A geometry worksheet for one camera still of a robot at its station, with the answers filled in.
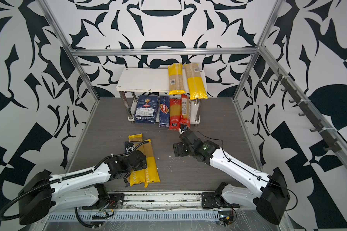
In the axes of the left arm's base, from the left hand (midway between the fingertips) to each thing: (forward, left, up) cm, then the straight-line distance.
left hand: (141, 158), depth 83 cm
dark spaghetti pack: (+10, +12, -6) cm, 17 cm away
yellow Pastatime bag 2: (-7, -6, -4) cm, 10 cm away
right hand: (+3, -22, +9) cm, 24 cm away
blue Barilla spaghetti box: (+31, -13, +5) cm, 34 cm away
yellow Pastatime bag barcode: (+29, -31, +31) cm, 52 cm away
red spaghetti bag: (+23, -20, +5) cm, 31 cm away
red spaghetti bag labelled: (+24, -26, +6) cm, 36 cm away
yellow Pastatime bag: (-9, +1, -1) cm, 9 cm away
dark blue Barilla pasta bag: (+31, -2, +7) cm, 31 cm away
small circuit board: (-28, -43, -6) cm, 52 cm away
